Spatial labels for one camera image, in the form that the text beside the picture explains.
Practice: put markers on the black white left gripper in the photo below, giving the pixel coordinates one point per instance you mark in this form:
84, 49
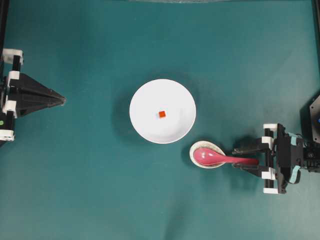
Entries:
10, 107

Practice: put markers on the small red block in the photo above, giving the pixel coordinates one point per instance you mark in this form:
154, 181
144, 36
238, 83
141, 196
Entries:
162, 114

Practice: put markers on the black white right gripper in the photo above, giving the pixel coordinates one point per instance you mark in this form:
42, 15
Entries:
287, 149

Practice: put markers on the white round bowl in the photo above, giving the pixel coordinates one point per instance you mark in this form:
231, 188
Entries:
158, 95

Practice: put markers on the small white speckled dish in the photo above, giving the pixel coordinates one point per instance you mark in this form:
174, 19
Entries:
209, 145

